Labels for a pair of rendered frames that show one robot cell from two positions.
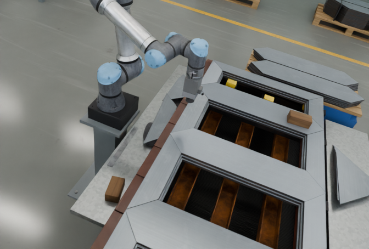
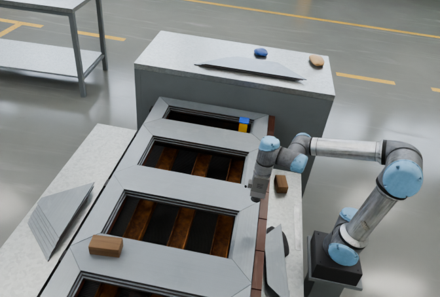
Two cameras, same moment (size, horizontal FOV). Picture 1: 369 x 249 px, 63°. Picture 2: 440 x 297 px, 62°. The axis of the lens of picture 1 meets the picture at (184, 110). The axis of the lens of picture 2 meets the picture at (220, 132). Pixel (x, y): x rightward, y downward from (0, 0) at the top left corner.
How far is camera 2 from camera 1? 2.28 m
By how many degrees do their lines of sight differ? 103
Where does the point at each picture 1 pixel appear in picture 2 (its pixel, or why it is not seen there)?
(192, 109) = (247, 235)
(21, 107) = not seen: outside the picture
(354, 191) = (69, 195)
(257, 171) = (174, 180)
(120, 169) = (287, 203)
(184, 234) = (226, 139)
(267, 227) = not seen: hidden behind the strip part
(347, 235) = (96, 171)
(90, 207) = (289, 176)
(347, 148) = (26, 262)
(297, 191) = (140, 170)
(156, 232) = (243, 137)
